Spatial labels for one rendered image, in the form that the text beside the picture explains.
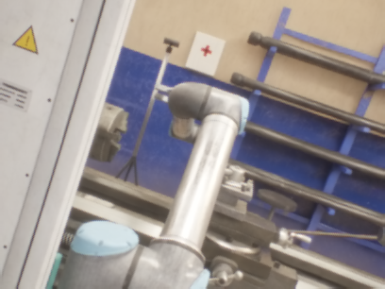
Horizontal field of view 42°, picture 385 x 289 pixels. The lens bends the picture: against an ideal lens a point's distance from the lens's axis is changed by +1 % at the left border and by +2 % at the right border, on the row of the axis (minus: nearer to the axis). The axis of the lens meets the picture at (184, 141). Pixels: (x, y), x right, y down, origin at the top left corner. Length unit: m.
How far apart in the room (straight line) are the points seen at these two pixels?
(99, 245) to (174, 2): 4.17
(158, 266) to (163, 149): 4.05
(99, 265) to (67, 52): 0.49
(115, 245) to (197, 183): 0.30
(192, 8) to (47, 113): 4.16
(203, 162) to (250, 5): 3.82
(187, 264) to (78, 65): 0.53
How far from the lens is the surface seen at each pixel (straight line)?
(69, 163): 1.03
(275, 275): 1.96
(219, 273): 1.73
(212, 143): 1.43
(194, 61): 4.97
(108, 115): 2.07
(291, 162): 5.17
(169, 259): 1.21
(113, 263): 1.19
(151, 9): 5.19
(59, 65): 1.03
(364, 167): 4.90
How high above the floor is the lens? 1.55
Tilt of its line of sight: 10 degrees down
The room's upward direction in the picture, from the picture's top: 19 degrees clockwise
